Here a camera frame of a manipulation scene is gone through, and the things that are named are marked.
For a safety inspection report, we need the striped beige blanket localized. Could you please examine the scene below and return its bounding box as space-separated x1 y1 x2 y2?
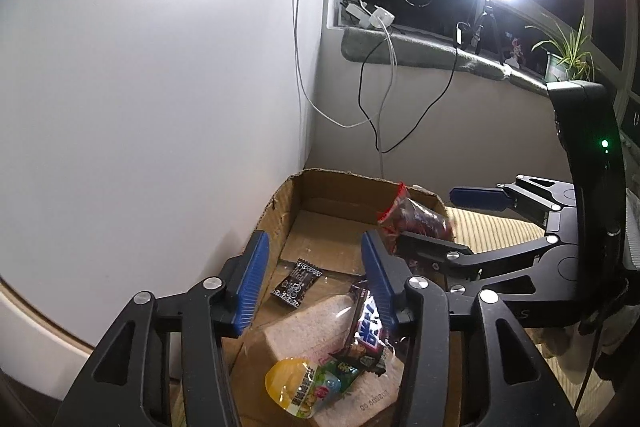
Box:
445 206 640 427

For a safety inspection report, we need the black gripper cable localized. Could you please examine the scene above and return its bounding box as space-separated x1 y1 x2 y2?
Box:
572 277 631 415

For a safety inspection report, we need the pale pink snack packet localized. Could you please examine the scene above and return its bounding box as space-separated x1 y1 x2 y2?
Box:
260 292 406 427

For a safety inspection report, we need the small figurine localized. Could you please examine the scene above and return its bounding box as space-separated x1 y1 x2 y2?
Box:
505 34 526 68

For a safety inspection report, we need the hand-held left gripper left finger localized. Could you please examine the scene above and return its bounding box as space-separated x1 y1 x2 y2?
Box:
52 231 273 427

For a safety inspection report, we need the green blue jelly cup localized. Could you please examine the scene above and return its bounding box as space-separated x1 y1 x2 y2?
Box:
317 354 361 400

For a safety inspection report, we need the white charger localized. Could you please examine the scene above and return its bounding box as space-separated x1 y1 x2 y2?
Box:
367 7 396 30
345 2 373 25

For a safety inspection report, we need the thin white cable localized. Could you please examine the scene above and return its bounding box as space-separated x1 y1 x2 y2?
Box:
289 0 373 129

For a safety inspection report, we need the white wardrobe panel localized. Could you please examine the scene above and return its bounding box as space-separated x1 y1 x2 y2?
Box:
0 0 331 403

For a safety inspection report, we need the black candy packet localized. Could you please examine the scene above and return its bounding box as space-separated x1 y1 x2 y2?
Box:
271 258 325 308

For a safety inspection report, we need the yellow jelly cup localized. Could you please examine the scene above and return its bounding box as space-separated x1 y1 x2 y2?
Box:
265 357 326 420

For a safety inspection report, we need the blue label chocolate bar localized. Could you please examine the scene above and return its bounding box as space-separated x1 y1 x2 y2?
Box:
330 274 396 378

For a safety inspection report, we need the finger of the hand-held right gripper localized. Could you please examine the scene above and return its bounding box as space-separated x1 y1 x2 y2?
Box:
397 231 581 297
449 174 576 228

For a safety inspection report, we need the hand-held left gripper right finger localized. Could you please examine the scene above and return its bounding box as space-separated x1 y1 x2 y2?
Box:
361 229 581 427

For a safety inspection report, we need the black tripod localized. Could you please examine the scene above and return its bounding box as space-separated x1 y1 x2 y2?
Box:
470 0 506 62

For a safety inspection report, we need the potted spider plant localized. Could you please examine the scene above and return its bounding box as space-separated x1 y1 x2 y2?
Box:
525 14 601 82

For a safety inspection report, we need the brown cardboard box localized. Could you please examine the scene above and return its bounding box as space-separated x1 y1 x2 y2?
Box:
222 168 463 427

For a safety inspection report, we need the red clear date packet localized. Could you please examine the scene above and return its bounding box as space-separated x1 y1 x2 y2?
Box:
376 181 457 253

